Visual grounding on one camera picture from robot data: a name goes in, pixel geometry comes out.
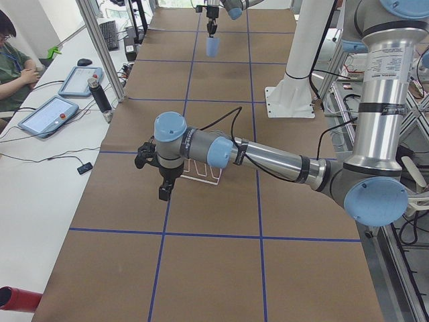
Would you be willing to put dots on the green object on desk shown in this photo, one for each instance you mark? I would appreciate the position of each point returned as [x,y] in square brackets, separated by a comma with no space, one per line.
[52,51]

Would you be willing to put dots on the teach pendant tablet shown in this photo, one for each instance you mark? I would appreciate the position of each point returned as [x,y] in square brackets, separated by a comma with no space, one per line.
[76,83]
[49,117]

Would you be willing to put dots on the black water bottle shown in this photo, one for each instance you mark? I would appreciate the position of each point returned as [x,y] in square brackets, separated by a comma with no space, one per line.
[99,95]

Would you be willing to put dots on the lower teach pendant tablet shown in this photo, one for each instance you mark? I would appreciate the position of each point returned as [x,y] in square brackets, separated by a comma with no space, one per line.
[49,117]

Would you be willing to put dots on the red cylinder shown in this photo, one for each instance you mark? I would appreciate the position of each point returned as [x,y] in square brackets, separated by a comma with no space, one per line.
[16,299]

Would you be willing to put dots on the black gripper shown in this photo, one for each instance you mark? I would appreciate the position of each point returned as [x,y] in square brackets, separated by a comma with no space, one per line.
[212,14]
[166,173]

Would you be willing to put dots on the small black usb device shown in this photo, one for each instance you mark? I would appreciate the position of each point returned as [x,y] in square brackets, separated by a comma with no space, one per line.
[85,168]

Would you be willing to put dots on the light blue plastic cup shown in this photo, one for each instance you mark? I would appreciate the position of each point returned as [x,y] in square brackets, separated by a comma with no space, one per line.
[212,46]

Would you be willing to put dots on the black computer mouse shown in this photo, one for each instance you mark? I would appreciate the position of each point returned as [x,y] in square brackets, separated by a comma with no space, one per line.
[84,62]

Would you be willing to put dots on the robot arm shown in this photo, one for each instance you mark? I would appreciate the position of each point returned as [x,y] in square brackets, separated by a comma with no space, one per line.
[367,184]
[234,8]

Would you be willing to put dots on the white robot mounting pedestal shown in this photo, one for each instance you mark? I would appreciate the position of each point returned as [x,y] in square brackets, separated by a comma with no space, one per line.
[292,97]

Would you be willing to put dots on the white wire cup holder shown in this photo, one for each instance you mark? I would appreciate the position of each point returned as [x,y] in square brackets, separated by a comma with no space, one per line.
[201,172]

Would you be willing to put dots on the aluminium frame post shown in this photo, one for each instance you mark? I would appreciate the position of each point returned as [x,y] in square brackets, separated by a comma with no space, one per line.
[91,23]

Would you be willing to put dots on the seated person in green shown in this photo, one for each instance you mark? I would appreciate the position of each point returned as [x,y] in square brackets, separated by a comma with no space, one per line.
[19,73]

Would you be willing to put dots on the upper teach pendant tablet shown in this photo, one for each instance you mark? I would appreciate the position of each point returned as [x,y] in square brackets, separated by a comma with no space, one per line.
[76,83]

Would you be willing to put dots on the black keyboard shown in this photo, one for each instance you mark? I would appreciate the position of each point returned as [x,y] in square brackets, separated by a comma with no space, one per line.
[109,32]

